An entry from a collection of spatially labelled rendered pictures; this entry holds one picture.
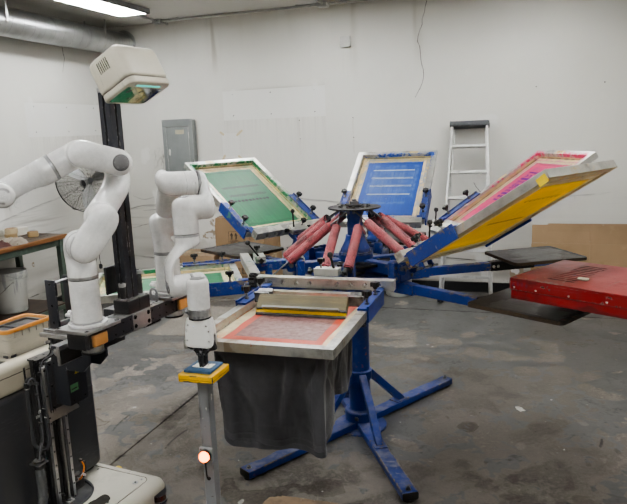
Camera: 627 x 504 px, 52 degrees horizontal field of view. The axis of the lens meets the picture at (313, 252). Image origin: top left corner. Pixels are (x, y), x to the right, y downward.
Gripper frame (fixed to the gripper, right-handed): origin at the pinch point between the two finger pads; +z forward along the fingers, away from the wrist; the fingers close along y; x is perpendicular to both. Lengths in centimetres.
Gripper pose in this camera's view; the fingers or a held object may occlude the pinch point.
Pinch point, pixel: (203, 360)
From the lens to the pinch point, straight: 226.1
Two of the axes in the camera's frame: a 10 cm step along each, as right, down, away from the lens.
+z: 0.4, 9.8, 1.8
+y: 9.5, 0.2, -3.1
